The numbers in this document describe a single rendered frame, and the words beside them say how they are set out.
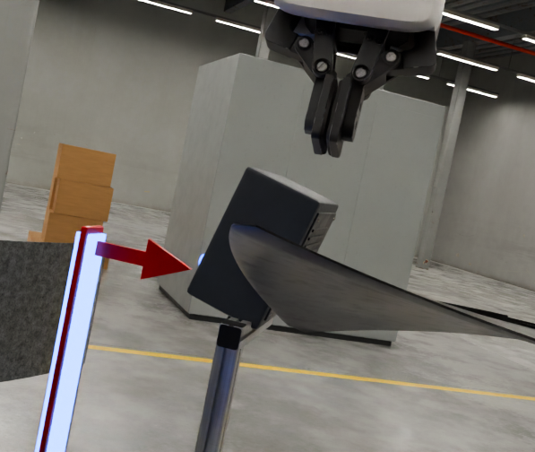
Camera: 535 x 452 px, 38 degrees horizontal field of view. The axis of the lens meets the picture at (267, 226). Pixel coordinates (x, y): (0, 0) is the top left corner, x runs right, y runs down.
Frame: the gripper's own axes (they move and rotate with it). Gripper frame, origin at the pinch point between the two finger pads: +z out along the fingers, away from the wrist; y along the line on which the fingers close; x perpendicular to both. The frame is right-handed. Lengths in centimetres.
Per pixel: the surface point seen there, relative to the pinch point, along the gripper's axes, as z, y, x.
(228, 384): 15, -13, 54
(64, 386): 19.1, -11.4, 0.2
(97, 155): -204, -338, 687
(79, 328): 15.8, -11.4, -0.2
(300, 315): 10.9, -0.1, 7.9
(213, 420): 19, -14, 56
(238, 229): 10.5, -1.3, -10.5
